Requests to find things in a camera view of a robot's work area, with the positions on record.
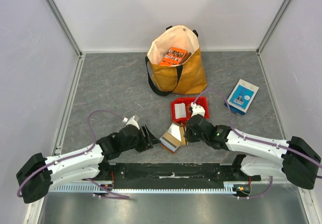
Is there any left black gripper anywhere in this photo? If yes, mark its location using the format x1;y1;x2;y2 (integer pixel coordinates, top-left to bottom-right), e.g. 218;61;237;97
121;124;161;153

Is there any brown leather card holder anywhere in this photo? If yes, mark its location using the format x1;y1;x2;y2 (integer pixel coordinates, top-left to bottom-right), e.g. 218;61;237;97
159;122;187;154

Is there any red plastic bin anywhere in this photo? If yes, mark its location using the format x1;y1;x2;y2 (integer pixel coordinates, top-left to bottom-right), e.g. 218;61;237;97
171;97;210;124

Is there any blue white box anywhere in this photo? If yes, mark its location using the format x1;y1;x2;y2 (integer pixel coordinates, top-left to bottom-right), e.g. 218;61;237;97
227;79;259;115

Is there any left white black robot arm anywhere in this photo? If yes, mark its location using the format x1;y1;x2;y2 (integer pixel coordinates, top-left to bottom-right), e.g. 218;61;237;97
16;124;160;204

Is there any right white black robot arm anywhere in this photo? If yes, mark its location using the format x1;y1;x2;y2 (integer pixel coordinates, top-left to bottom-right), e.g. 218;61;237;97
185;114;321;190

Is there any white card stack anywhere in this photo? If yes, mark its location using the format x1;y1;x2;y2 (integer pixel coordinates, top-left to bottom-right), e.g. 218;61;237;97
174;103;187;119

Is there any yellow tote bag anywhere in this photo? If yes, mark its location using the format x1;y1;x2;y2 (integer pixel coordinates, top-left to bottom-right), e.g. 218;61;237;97
145;25;207;97

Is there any orange snack box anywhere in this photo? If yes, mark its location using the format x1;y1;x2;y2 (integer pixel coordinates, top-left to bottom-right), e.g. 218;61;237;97
159;47;188;66

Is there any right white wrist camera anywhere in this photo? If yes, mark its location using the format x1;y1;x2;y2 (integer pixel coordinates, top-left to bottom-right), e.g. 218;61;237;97
189;102;205;117

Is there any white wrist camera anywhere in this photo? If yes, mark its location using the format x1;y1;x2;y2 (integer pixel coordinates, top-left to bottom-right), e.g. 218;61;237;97
189;102;205;117
122;115;140;129

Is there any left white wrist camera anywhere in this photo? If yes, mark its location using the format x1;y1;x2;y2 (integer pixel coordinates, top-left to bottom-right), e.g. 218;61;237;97
122;115;140;129

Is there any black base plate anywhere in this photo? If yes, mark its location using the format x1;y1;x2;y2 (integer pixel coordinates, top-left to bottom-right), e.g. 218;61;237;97
94;163;261;189

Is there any white slotted cable duct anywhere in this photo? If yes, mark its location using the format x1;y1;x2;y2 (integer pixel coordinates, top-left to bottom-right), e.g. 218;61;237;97
51;182;237;194

